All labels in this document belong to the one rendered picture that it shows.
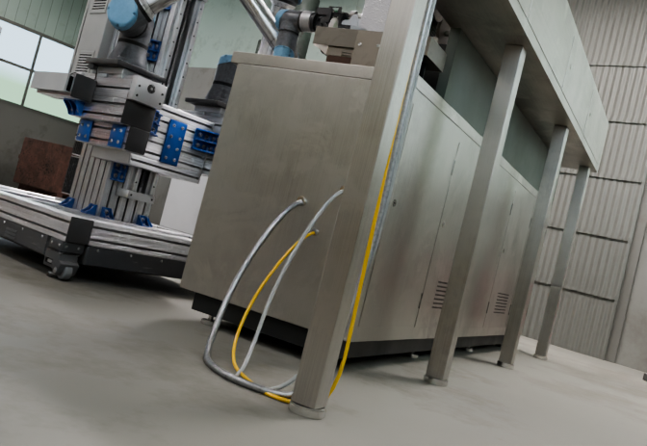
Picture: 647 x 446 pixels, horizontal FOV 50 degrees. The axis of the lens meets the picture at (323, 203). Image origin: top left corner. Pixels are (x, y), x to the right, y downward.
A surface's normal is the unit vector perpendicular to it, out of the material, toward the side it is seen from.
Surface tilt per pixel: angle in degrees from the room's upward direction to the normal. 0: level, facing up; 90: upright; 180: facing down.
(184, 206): 90
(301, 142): 90
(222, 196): 90
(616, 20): 90
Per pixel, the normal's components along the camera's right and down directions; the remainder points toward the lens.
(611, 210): -0.62, -0.19
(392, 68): -0.44, -0.15
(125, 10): -0.14, 0.01
